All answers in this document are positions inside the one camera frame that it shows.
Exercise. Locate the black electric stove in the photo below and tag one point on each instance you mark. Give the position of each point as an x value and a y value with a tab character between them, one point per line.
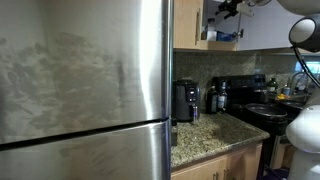
250	86

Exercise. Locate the dark olive oil bottle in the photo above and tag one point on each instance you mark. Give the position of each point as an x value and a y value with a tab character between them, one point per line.
212	100

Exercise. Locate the white bottle black cap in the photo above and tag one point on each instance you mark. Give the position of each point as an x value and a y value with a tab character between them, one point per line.
211	31

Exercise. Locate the wooden base cabinet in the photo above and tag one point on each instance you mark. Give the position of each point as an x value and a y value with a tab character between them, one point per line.
220	166

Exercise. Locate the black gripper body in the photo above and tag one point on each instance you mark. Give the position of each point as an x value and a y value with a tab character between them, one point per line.
236	4

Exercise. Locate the wooden wall cabinet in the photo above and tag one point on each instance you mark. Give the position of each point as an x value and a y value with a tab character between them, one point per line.
220	45

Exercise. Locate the small blue cup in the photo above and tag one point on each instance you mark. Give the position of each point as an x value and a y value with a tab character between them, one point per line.
286	90

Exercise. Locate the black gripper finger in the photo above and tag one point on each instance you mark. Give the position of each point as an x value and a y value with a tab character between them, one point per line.
221	8
230	14

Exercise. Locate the stainless steel refrigerator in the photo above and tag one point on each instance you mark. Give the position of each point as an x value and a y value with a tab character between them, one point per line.
83	90

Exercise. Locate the wooden cabinet door white inside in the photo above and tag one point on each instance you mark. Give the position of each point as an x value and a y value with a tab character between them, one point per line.
263	28

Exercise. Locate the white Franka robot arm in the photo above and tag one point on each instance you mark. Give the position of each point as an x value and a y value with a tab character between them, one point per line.
306	130

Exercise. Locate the chrome sink faucet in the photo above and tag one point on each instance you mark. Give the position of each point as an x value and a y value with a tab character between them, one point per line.
296	78

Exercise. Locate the yellow sponge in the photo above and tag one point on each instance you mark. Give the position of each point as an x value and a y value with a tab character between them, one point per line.
281	97

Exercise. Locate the blue Ziploc box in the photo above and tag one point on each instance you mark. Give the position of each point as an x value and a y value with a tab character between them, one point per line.
226	36

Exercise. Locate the green glass bottle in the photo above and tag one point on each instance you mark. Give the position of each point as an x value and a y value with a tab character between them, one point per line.
272	86

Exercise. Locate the clear bottle blue cap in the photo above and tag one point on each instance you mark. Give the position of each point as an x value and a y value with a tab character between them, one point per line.
222	98

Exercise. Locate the black frying pan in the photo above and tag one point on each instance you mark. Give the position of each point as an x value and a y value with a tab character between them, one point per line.
265	110

